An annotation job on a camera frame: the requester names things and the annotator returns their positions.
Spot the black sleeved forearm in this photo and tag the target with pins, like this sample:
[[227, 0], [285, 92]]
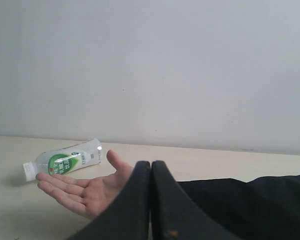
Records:
[[266, 208]]

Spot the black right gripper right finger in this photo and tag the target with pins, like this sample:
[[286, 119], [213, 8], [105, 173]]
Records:
[[174, 216]]

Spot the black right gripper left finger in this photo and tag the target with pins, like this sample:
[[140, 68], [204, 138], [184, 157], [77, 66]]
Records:
[[127, 217]]

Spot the clear green label water bottle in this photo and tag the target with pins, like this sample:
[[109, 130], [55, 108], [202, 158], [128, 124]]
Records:
[[64, 160]]

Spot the person's open bare hand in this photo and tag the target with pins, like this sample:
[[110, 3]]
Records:
[[87, 197]]

